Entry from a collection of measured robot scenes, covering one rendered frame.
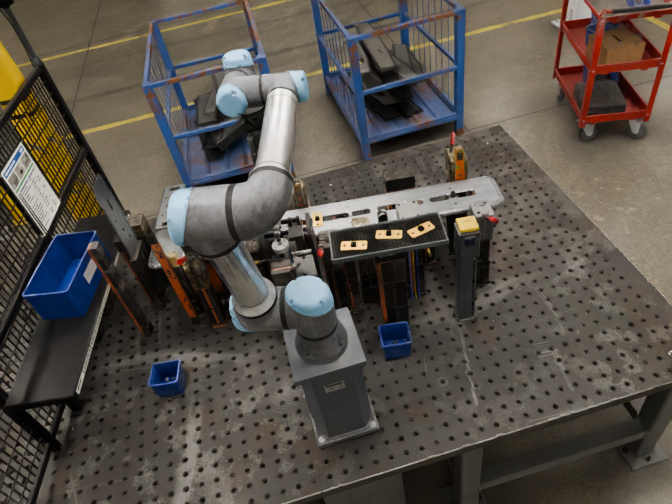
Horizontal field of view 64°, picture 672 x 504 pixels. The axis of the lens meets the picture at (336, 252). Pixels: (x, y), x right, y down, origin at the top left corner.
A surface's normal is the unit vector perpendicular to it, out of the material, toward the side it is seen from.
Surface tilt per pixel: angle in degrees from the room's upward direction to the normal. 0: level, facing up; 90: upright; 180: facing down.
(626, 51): 90
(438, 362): 0
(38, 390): 0
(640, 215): 0
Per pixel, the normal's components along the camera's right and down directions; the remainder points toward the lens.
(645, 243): -0.14, -0.71
